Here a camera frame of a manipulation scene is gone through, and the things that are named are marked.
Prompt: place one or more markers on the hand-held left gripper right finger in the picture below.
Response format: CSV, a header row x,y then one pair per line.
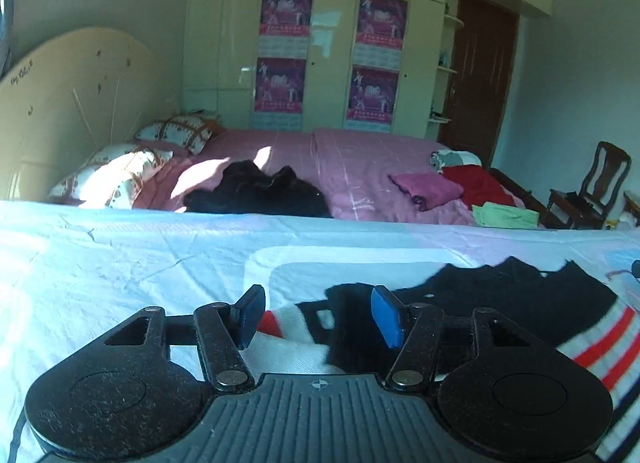
x,y
387,315

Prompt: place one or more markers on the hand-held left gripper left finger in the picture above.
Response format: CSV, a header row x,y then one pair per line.
x,y
250,315

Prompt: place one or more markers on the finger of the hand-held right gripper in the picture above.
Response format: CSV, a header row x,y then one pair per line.
x,y
636,268

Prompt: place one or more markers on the striped knit sweater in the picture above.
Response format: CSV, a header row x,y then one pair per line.
x,y
500,293

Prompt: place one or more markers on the wooden cabinet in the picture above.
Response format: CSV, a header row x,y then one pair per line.
x,y
632,200

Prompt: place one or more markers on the dark wooden chair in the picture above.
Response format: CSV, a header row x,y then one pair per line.
x,y
600,178

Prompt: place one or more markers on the black cloth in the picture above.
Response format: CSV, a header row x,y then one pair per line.
x,y
265,190

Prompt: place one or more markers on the pink folded cloth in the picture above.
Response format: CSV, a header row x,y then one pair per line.
x,y
427,188

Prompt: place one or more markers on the printed light blue bedsheet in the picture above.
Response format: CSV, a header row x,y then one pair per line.
x,y
125,253

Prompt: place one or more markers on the light green folded cloth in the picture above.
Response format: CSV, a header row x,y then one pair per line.
x,y
505,215

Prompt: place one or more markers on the red cloth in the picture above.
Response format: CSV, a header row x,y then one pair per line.
x,y
480,185

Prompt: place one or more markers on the pink bed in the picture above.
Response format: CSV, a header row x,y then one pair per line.
x,y
360,158

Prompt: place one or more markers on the striped white cloth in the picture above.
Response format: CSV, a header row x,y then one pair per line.
x,y
452,159

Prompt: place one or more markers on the checked patterned pillow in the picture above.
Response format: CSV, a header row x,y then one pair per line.
x,y
175,130
115,173

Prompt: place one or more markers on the brown wooden door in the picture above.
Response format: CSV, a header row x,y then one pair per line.
x,y
480,73

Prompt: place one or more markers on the cream rounded headboard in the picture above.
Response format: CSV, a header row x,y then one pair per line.
x,y
65,108

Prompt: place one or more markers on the blue curtain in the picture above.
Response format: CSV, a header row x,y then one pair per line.
x,y
6,8

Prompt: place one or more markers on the purple wall poster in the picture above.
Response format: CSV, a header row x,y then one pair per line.
x,y
381,23
286,13
280,88
372,95

